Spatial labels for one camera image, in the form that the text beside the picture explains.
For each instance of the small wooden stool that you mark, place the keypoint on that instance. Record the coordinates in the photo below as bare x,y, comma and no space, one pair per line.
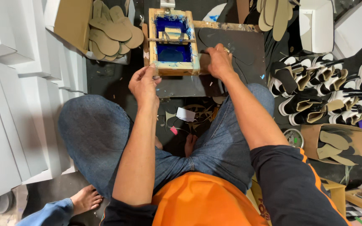
335,194

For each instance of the bundle of hanging tan insoles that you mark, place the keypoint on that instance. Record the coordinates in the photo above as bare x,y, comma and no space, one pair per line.
275,15

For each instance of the cardboard box with flap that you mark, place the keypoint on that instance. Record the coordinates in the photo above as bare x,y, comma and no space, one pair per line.
71,22

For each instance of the round metal tin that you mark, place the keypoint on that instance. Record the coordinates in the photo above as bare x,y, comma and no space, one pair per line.
293,138

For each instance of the person's black orange-striped jacket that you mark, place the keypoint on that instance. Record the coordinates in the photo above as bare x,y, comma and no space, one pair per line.
291,188

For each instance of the pile of black white shoes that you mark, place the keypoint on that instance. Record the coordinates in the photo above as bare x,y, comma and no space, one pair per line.
325,91

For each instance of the cardboard tray of insole cutouts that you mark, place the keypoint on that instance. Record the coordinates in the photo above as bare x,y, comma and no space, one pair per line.
335,144

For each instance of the person's right hand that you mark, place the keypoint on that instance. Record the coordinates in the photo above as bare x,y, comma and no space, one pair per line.
221,64

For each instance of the person's blue jeans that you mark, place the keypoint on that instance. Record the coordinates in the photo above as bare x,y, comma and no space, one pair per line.
96,138

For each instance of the person's orange shirt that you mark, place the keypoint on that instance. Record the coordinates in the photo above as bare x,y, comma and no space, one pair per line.
200,204

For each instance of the white box lid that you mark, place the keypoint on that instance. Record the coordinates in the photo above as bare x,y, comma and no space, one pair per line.
357,31

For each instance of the pink paper scrap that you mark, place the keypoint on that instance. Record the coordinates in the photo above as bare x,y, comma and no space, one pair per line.
173,130

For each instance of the pile of tan insoles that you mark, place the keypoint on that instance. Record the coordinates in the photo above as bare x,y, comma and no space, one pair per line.
112,34

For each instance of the wooden screen printing frame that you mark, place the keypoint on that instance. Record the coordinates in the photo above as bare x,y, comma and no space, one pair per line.
174,67

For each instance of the person's right fingers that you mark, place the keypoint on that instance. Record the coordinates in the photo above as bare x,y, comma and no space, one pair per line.
214,51

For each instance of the heap of tan offcuts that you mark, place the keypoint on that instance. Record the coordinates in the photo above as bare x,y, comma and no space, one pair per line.
200,114

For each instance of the metal frame clamp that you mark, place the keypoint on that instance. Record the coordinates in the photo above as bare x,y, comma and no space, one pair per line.
167,5

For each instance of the open white box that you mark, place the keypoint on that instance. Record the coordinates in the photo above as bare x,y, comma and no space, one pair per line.
317,28

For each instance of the stack of white shoe boxes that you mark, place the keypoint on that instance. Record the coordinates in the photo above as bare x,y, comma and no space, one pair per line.
17,94

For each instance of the person's left foot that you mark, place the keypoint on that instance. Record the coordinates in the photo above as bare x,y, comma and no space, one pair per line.
158,143

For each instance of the person's right foot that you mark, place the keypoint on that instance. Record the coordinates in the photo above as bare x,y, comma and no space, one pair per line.
189,144

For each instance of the black printing board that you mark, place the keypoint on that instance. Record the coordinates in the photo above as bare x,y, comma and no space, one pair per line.
243,72

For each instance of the person's left hand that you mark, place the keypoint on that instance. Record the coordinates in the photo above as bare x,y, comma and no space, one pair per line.
144,88

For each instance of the white sheet with blue smear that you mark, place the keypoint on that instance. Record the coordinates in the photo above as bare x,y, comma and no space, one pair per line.
215,13

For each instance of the white paper slip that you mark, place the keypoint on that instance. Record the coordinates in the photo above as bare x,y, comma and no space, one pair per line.
185,114

